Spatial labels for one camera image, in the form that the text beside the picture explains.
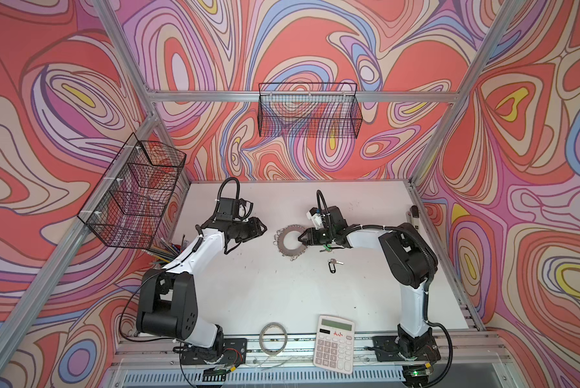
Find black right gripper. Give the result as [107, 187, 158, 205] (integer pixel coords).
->
[299, 227, 337, 247]

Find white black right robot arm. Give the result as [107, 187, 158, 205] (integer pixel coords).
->
[299, 190, 447, 362]

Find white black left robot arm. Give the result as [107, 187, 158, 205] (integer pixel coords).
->
[136, 177, 267, 362]

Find red pencil cup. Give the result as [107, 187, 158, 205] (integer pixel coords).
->
[144, 237, 181, 263]

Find white black remote control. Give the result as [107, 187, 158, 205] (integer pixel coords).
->
[407, 205, 420, 231]

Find white desk calculator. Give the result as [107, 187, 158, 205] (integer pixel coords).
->
[312, 315, 356, 375]

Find clear tape roll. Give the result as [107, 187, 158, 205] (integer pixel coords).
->
[258, 322, 288, 357]

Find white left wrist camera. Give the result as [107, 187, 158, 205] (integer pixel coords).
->
[236, 198, 254, 221]

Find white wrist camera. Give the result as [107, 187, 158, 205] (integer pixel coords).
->
[236, 198, 254, 221]
[307, 207, 325, 230]

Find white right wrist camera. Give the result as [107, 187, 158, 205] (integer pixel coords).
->
[307, 207, 325, 230]

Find black wire basket back wall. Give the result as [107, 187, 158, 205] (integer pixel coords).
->
[257, 82, 364, 140]

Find black wire basket wall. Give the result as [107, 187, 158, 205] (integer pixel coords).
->
[257, 82, 364, 140]
[77, 134, 186, 249]

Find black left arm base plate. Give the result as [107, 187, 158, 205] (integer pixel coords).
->
[174, 337, 248, 367]

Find black wire basket left wall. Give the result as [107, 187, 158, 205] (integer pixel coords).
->
[77, 134, 186, 249]

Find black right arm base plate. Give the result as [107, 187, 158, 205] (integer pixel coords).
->
[372, 335, 441, 363]

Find aluminium front rail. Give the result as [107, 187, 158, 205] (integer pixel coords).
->
[100, 331, 527, 387]

